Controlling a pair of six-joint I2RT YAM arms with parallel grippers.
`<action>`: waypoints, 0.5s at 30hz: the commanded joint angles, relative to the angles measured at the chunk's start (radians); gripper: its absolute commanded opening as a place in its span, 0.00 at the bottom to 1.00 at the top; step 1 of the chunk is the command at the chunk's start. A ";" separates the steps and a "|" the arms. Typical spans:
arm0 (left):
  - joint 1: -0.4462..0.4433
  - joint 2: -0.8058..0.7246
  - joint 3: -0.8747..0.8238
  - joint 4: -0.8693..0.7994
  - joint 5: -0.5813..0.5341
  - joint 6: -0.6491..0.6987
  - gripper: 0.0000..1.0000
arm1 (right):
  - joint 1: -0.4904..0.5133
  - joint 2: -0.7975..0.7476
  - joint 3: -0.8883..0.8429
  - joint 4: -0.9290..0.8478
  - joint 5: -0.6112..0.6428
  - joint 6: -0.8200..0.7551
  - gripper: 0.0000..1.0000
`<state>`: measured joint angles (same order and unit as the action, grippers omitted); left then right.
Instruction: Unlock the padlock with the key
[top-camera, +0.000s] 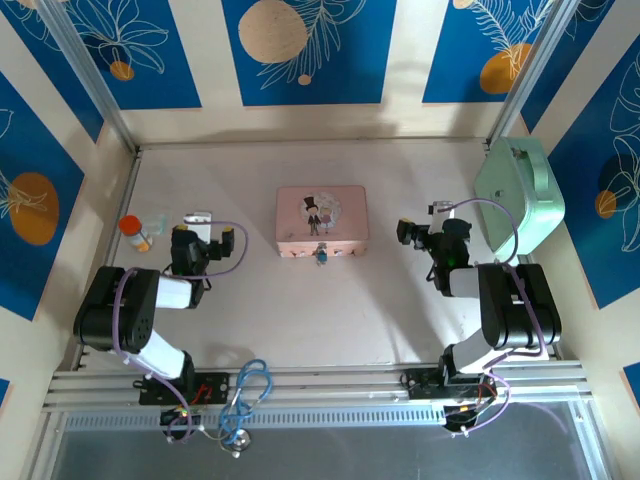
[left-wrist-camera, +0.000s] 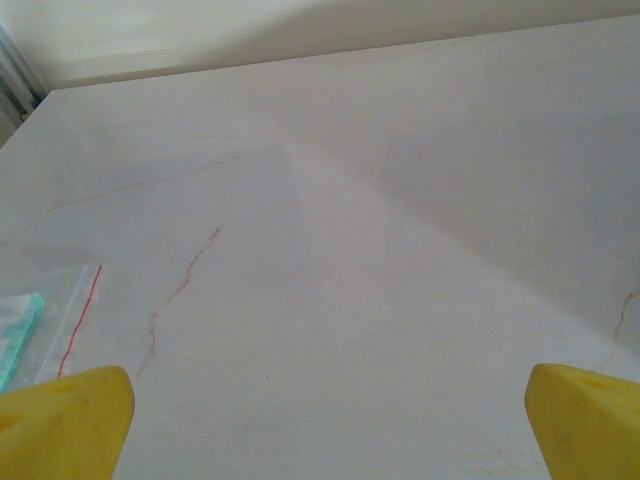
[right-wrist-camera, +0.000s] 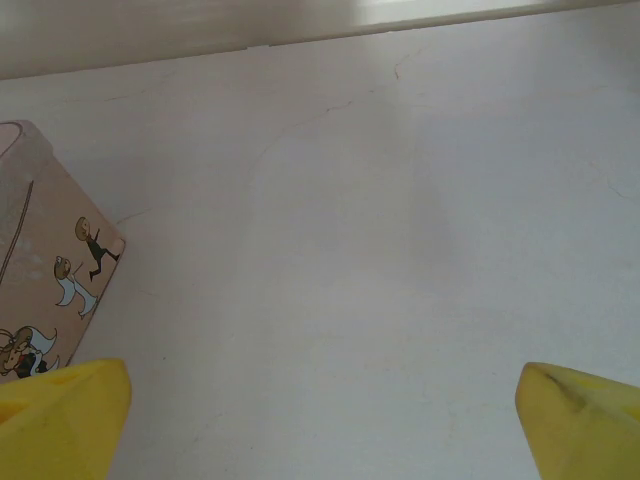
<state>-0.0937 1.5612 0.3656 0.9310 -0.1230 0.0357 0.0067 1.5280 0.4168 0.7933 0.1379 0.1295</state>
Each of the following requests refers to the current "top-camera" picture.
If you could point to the pink wedding couple tin box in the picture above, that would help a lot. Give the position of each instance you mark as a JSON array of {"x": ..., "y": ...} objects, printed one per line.
[{"x": 322, "y": 210}]

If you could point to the small blue padlock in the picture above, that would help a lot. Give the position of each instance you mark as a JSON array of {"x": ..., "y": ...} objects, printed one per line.
[{"x": 321, "y": 256}]

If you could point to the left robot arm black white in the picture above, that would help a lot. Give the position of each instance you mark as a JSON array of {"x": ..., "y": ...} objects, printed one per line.
[{"x": 115, "y": 310}]

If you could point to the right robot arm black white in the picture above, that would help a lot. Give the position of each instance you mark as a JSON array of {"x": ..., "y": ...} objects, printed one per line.
[{"x": 515, "y": 310}]

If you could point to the clear plastic packet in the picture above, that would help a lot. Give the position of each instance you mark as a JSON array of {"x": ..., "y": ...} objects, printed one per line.
[{"x": 159, "y": 224}]

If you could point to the orange capped pill bottle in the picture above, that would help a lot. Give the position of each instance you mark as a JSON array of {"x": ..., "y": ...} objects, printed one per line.
[{"x": 132, "y": 227}]

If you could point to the mint green carry case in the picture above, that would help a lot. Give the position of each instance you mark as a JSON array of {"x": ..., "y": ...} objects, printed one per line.
[{"x": 515, "y": 200}]

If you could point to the blue stethoscope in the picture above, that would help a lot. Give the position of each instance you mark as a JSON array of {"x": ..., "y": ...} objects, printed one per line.
[{"x": 260, "y": 395}]

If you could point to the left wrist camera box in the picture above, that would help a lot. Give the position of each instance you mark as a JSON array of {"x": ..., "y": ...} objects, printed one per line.
[{"x": 197, "y": 220}]

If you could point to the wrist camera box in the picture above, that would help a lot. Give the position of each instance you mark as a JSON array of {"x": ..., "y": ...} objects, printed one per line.
[
  {"x": 442, "y": 210},
  {"x": 197, "y": 220}
]

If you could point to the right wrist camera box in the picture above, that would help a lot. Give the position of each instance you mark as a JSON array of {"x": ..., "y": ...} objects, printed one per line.
[{"x": 442, "y": 210}]

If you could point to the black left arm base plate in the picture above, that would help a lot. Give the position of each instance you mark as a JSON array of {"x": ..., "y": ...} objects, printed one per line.
[{"x": 215, "y": 387}]

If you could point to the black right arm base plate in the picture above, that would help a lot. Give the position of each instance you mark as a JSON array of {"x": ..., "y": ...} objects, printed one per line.
[{"x": 422, "y": 382}]

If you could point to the aluminium frame rail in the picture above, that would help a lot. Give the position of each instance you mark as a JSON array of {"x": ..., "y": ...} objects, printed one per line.
[{"x": 325, "y": 385}]

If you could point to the aluminium frame post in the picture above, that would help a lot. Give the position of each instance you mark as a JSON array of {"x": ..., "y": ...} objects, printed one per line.
[
  {"x": 85, "y": 65},
  {"x": 530, "y": 65}
]

